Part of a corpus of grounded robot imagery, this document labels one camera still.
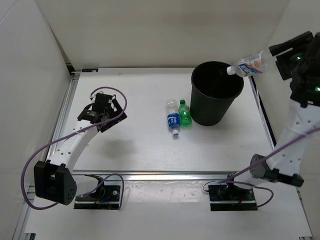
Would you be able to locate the white orange label bottle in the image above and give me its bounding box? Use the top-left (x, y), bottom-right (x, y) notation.
top-left (226, 49), bottom-right (275, 78)

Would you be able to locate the blue label water bottle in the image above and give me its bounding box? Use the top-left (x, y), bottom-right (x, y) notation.
top-left (166, 99), bottom-right (181, 138)

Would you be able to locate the clear unlabelled plastic bottle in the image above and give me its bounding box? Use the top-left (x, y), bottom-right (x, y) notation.
top-left (204, 69), bottom-right (229, 99)

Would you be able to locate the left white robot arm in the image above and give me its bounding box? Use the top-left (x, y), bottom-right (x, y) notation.
top-left (33, 92), bottom-right (127, 205)

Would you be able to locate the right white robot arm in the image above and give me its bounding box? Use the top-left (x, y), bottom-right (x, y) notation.
top-left (247, 31), bottom-right (320, 187)

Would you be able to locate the black plastic waste bin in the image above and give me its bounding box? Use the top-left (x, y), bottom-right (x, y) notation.
top-left (190, 61), bottom-right (244, 126)

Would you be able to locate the green soda bottle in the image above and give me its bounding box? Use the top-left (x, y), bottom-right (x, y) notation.
top-left (178, 99), bottom-right (192, 128)

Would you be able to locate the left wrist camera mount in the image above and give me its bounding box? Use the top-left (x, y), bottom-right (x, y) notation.
top-left (89, 92), bottom-right (97, 103)

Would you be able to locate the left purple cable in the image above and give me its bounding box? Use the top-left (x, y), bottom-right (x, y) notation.
top-left (21, 86), bottom-right (130, 210)

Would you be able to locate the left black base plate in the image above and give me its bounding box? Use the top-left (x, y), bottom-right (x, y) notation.
top-left (73, 183), bottom-right (122, 210)

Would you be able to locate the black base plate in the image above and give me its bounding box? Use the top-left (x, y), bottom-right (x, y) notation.
top-left (203, 181), bottom-right (258, 212)
top-left (73, 183), bottom-right (122, 210)

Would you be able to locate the aluminium front rail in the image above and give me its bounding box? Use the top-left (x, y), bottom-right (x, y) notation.
top-left (72, 170), bottom-right (234, 181)

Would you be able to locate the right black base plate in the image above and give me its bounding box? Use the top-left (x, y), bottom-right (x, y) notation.
top-left (203, 181), bottom-right (258, 212)

